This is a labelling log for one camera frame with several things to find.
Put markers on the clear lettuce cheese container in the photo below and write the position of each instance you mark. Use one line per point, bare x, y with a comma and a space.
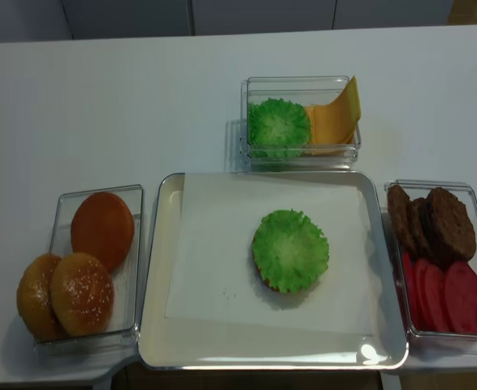
307, 91

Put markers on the white parchment paper sheet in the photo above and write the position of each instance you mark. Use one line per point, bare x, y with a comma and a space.
214, 277

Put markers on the sesame bun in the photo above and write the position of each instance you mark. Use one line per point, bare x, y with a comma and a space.
33, 299
82, 295

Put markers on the clear plastic bun container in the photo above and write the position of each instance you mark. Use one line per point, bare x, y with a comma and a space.
122, 330

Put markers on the green lettuce leaf in container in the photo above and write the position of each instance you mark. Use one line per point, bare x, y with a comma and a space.
278, 128

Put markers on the left sesame bun top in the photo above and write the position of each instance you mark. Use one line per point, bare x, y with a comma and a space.
33, 299

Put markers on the right sesame bun top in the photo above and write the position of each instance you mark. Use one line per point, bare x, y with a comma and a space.
82, 295

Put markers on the upright yellow cheese slice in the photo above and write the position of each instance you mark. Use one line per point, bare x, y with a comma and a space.
335, 122

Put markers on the back brown meat patty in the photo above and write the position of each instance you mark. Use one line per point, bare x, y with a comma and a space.
399, 204

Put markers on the brown meat patty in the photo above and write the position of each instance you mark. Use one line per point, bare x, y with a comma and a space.
423, 248
447, 228
399, 204

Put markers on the clear patty tomato container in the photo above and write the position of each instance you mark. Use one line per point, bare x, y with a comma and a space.
425, 344

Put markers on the middle brown meat patty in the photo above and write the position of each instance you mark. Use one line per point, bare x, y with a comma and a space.
423, 248

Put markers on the back red tomato slice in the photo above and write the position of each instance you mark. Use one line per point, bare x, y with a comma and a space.
409, 280

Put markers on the front red tomato slice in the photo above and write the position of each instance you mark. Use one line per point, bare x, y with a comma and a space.
460, 298

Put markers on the smooth brown bun bottom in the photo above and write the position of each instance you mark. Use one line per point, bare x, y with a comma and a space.
103, 227

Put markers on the white metal tray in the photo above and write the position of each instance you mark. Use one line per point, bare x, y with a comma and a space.
196, 344

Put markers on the front brown meat patty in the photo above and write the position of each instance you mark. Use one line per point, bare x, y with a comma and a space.
447, 228

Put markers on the red tomato slice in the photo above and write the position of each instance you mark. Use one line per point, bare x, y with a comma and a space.
460, 298
433, 284
419, 268
409, 280

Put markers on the green lettuce leaf on tray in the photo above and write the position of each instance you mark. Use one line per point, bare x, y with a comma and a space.
290, 249

